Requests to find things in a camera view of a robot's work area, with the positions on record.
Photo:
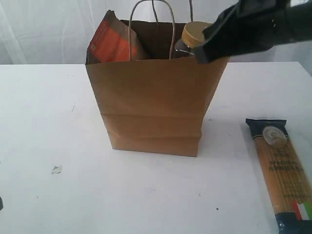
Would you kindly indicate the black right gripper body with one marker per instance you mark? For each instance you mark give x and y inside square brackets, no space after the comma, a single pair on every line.
[252,26]

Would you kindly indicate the spaghetti packet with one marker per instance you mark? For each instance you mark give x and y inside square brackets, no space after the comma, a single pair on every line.
[287,184]

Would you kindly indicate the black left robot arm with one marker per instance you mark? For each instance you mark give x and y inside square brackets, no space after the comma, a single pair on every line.
[1,204]

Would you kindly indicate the brown kraft pouch orange label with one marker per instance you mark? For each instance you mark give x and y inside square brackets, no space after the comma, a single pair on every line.
[112,40]

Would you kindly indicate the small torn paper scrap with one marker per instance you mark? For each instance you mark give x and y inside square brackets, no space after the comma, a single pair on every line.
[56,170]

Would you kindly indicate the nut jar gold lid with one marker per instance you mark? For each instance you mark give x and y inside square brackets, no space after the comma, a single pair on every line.
[192,36]

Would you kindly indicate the brown paper shopping bag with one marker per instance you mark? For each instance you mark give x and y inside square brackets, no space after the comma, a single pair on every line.
[155,105]

